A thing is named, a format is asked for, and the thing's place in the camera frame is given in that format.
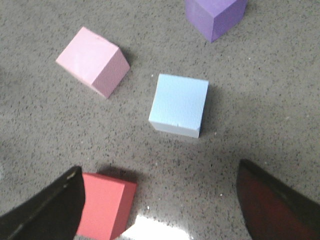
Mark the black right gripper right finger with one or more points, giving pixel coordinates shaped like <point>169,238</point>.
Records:
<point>272,210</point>

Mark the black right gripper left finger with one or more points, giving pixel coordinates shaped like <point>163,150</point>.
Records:
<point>52,214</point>

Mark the near red foam cube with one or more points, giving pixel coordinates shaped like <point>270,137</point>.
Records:
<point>108,203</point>

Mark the pink foam cube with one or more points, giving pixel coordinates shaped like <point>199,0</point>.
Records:
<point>94,61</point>

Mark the far purple foam cube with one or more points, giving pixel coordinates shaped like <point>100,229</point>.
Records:
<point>213,18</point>

